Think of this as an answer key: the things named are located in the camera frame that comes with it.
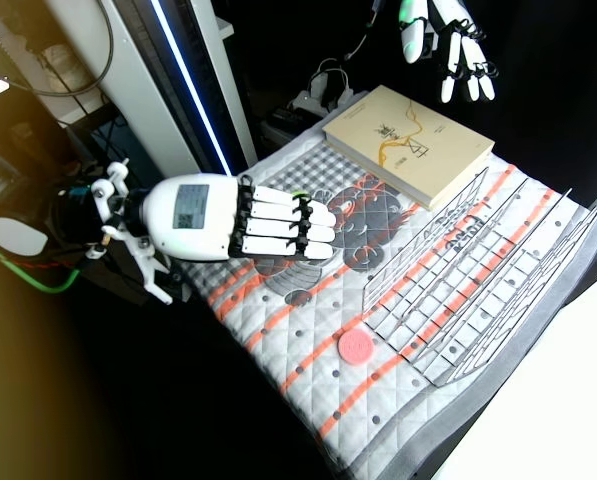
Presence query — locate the white power strip with plugs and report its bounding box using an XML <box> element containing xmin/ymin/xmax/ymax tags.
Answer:
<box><xmin>287</xmin><ymin>57</ymin><xmax>370</xmax><ymax>119</ymax></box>

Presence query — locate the pink toy cookie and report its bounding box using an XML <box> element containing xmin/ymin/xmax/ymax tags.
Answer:
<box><xmin>336</xmin><ymin>328</ymin><xmax>376</xmax><ymax>366</ymax></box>

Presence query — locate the grey quilt with bear print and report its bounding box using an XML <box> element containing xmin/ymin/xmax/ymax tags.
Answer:
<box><xmin>180</xmin><ymin>89</ymin><xmax>597</xmax><ymax>480</ymax></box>

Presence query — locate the green cable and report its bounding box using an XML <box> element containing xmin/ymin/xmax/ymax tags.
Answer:
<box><xmin>0</xmin><ymin>236</ymin><xmax>82</xmax><ymax>294</ymax></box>

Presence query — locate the white wire dish rack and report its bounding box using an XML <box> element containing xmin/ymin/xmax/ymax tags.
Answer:
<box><xmin>361</xmin><ymin>167</ymin><xmax>597</xmax><ymax>389</ymax></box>

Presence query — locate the white column with blue light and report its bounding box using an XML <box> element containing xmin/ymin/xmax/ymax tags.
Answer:
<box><xmin>45</xmin><ymin>0</ymin><xmax>259</xmax><ymax>177</ymax></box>

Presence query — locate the beige paperback book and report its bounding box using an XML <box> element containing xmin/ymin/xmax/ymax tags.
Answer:
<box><xmin>321</xmin><ymin>84</ymin><xmax>496</xmax><ymax>212</ymax></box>

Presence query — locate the black looped cable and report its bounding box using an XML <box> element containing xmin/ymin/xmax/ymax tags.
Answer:
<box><xmin>0</xmin><ymin>0</ymin><xmax>116</xmax><ymax>98</ymax></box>

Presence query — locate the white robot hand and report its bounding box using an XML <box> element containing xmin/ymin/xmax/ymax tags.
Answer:
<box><xmin>141</xmin><ymin>172</ymin><xmax>338</xmax><ymax>263</ymax></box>
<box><xmin>400</xmin><ymin>0</ymin><xmax>500</xmax><ymax>105</ymax></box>

